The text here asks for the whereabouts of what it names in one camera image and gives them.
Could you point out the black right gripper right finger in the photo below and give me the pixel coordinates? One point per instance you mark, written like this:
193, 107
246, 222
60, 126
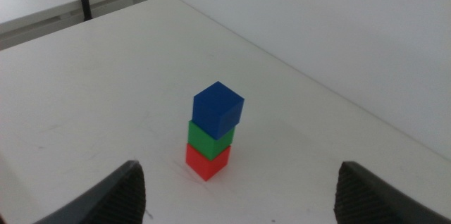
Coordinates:
363, 203

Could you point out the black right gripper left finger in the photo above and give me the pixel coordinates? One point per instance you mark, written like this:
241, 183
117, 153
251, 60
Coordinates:
120, 199

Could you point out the blue cube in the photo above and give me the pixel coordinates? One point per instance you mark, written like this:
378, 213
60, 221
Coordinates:
216, 109

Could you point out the red cube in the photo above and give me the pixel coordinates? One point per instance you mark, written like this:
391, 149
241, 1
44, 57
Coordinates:
206, 166

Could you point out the green cube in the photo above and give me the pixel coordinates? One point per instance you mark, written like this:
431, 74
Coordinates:
208, 144

